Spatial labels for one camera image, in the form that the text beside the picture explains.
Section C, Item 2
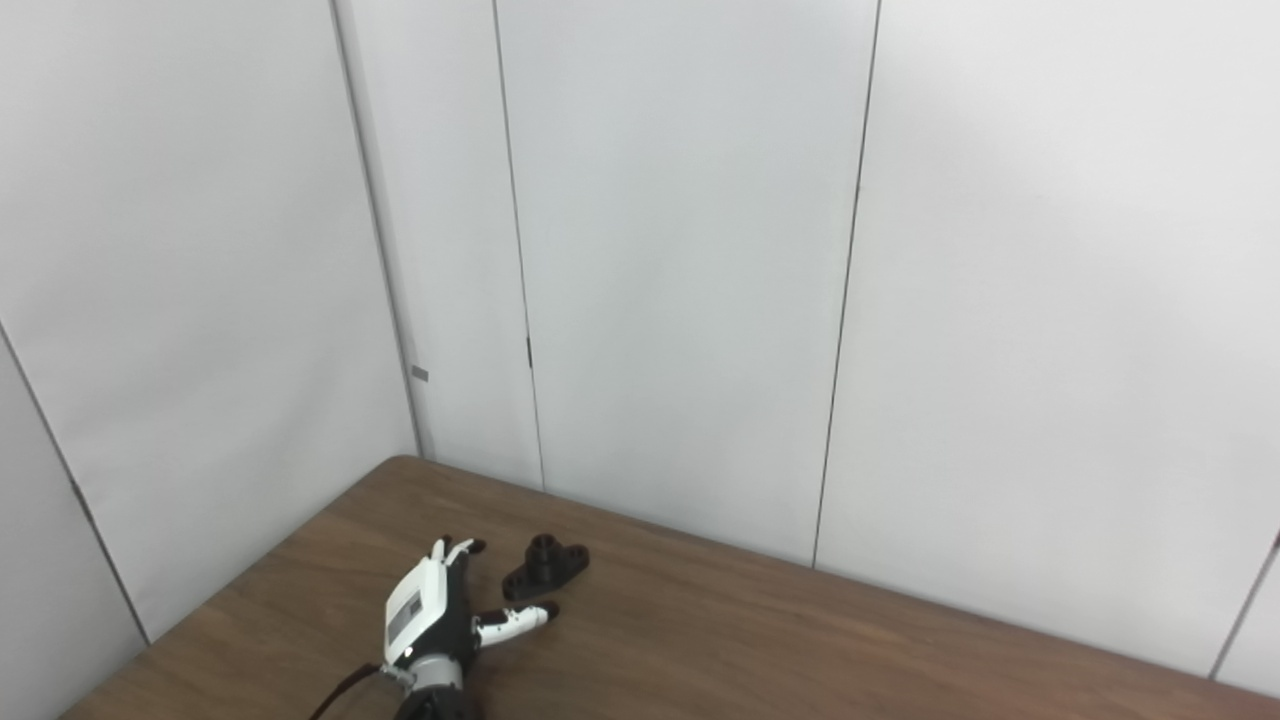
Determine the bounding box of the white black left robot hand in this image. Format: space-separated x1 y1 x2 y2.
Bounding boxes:
383 537 561 669

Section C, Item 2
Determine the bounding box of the black flanged holder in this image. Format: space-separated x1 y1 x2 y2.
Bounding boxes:
502 534 590 603

